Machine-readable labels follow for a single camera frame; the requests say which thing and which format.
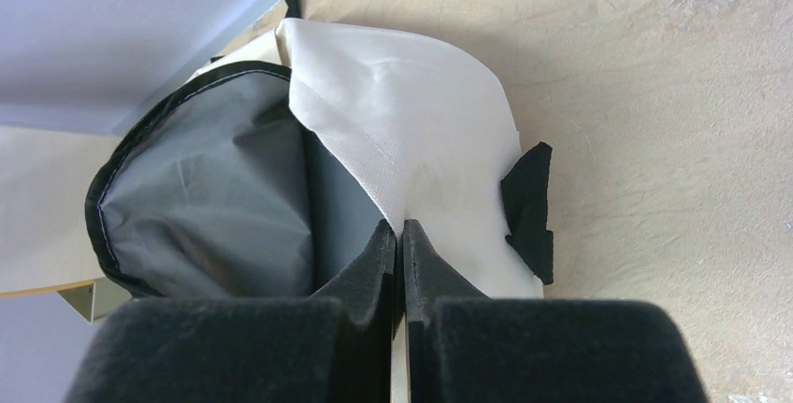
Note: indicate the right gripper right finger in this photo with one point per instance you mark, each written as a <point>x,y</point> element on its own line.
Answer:
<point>463,346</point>

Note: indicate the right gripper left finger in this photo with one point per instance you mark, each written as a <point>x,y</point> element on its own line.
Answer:
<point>332,346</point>

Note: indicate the beige canvas backpack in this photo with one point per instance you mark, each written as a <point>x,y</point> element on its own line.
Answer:
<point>266,175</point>

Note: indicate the round drawer cabinet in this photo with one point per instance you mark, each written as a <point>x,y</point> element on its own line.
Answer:
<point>45,248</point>

